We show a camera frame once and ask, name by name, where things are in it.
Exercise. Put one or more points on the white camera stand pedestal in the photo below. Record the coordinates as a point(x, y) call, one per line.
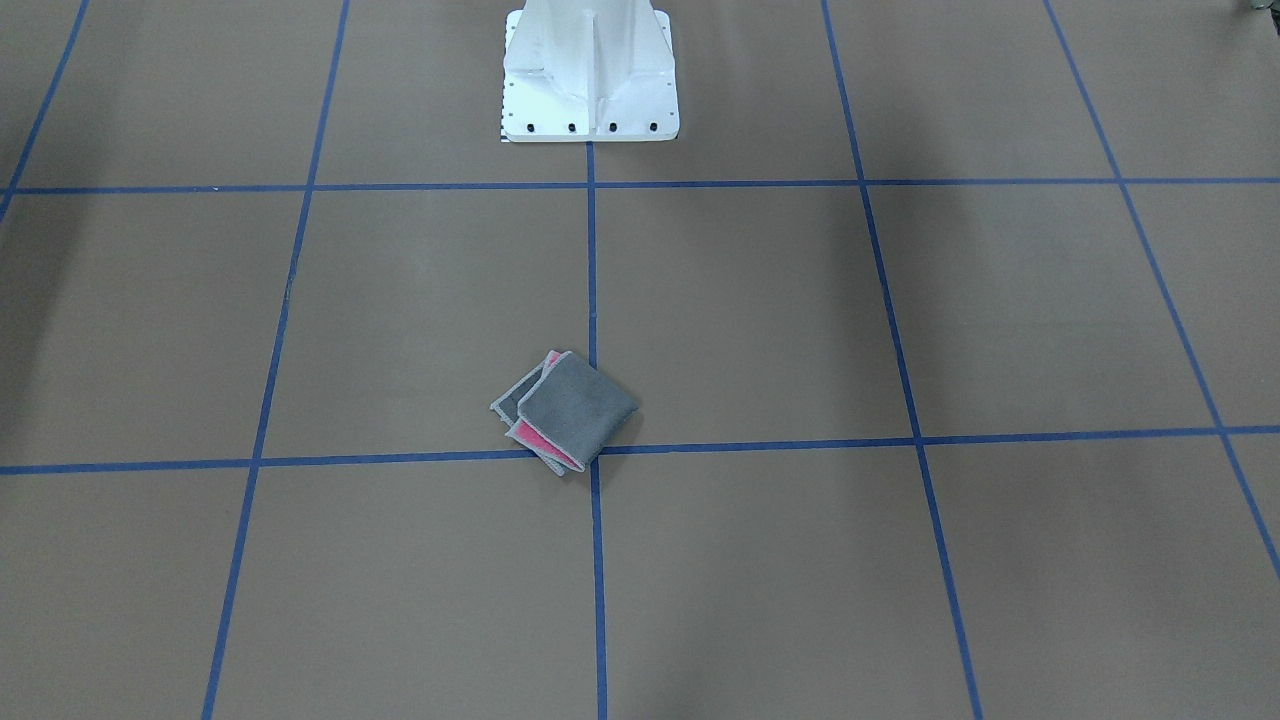
point(589, 71)

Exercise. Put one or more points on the pink and grey towel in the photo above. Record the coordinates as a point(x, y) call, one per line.
point(564, 411)

